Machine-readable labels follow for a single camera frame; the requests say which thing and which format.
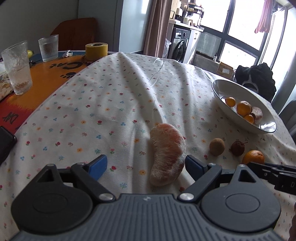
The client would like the brown longan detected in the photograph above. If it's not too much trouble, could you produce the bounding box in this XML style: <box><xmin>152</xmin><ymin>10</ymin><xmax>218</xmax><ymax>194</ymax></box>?
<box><xmin>209</xmin><ymin>138</ymin><xmax>225</xmax><ymax>156</ymax></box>

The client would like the orange tangerine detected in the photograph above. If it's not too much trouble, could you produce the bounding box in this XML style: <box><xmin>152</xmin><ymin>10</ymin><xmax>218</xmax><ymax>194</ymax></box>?
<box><xmin>236</xmin><ymin>100</ymin><xmax>252</xmax><ymax>117</ymax></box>
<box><xmin>241</xmin><ymin>150</ymin><xmax>265</xmax><ymax>165</ymax></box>

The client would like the large peeled pomelo segment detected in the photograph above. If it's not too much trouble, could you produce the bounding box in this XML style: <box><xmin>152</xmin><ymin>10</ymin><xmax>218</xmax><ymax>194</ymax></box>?
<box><xmin>149</xmin><ymin>123</ymin><xmax>186</xmax><ymax>187</ymax></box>

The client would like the small kumquat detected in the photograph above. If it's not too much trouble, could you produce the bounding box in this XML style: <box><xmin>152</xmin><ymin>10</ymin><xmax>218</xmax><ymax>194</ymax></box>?
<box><xmin>225</xmin><ymin>97</ymin><xmax>236</xmax><ymax>108</ymax></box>
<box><xmin>244</xmin><ymin>114</ymin><xmax>254</xmax><ymax>124</ymax></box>

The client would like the small peeled pomelo segment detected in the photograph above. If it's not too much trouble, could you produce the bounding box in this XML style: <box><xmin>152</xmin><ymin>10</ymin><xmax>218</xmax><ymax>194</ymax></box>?
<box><xmin>251</xmin><ymin>106</ymin><xmax>263</xmax><ymax>124</ymax></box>

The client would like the kitchen counter rack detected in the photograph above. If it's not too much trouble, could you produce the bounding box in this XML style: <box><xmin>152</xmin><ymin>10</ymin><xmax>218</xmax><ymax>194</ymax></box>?
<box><xmin>183</xmin><ymin>3</ymin><xmax>204</xmax><ymax>28</ymax></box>

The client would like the person's hand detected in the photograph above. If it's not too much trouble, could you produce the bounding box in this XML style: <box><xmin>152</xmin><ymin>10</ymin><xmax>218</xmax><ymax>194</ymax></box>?
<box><xmin>288</xmin><ymin>213</ymin><xmax>296</xmax><ymax>241</ymax></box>

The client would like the dark passion fruit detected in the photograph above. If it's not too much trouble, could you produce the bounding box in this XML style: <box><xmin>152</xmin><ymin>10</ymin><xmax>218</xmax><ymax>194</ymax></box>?
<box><xmin>229</xmin><ymin>141</ymin><xmax>247</xmax><ymax>157</ymax></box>

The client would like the grey leather chair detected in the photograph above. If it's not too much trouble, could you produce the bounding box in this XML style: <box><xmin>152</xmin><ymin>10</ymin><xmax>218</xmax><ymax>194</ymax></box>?
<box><xmin>280</xmin><ymin>100</ymin><xmax>296</xmax><ymax>137</ymax></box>

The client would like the white floral tablecloth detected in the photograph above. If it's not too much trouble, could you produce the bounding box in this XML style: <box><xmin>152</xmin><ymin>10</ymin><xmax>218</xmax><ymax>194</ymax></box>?
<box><xmin>1</xmin><ymin>53</ymin><xmax>295</xmax><ymax>240</ymax></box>

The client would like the black smartphone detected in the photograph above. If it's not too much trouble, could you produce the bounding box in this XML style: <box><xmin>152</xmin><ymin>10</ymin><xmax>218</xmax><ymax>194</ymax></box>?
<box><xmin>0</xmin><ymin>126</ymin><xmax>17</xmax><ymax>165</ymax></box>

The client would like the white oval bowl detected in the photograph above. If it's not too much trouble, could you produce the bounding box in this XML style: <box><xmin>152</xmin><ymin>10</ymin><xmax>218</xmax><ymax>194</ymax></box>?
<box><xmin>211</xmin><ymin>79</ymin><xmax>276</xmax><ymax>135</ymax></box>

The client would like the black clothing pile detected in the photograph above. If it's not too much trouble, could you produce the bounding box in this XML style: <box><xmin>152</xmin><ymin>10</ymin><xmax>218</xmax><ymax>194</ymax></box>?
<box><xmin>235</xmin><ymin>63</ymin><xmax>276</xmax><ymax>102</ymax></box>

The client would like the orange cat table mat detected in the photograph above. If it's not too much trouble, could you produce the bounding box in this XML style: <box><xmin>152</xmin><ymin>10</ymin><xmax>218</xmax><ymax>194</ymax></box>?
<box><xmin>1</xmin><ymin>51</ymin><xmax>87</xmax><ymax>133</ymax></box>

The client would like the cardboard box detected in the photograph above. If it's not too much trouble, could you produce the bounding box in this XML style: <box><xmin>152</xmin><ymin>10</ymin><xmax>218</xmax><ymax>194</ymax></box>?
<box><xmin>217</xmin><ymin>62</ymin><xmax>234</xmax><ymax>80</ymax></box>

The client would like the tissue box floral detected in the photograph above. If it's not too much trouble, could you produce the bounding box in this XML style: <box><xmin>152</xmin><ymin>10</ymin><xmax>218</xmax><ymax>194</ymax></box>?
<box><xmin>0</xmin><ymin>62</ymin><xmax>14</xmax><ymax>100</ymax></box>

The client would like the yellow tape roll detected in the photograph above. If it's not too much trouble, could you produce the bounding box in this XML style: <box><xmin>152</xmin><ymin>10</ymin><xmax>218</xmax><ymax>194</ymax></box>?
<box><xmin>85</xmin><ymin>43</ymin><xmax>108</xmax><ymax>61</ymax></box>

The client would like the far drinking glass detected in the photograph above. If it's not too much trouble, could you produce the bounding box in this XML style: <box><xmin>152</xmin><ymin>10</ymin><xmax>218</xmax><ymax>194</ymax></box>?
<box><xmin>38</xmin><ymin>35</ymin><xmax>59</xmax><ymax>62</ymax></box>

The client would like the yellow lemon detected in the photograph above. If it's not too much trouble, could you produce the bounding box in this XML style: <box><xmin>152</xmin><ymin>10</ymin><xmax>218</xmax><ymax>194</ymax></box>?
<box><xmin>27</xmin><ymin>50</ymin><xmax>34</xmax><ymax>59</ymax></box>

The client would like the near textured drinking glass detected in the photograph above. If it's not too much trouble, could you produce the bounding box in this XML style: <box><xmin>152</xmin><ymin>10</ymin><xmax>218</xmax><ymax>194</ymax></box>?
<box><xmin>1</xmin><ymin>41</ymin><xmax>33</xmax><ymax>95</ymax></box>

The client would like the washing machine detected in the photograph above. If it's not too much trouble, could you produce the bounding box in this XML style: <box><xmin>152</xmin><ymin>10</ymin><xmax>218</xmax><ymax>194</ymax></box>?
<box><xmin>168</xmin><ymin>27</ymin><xmax>191</xmax><ymax>63</ymax></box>

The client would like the brown curtain left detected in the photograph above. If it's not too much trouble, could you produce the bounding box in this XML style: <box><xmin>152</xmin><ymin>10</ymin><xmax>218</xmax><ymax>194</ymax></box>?
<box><xmin>144</xmin><ymin>0</ymin><xmax>172</xmax><ymax>58</ymax></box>

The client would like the white refrigerator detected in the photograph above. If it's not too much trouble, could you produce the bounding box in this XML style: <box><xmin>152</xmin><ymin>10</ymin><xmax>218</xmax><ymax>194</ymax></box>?
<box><xmin>78</xmin><ymin>0</ymin><xmax>153</xmax><ymax>54</ymax></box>

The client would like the pink hanging towel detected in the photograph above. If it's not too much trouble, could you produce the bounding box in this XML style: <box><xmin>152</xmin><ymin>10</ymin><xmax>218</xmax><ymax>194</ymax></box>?
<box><xmin>254</xmin><ymin>0</ymin><xmax>274</xmax><ymax>34</ymax></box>

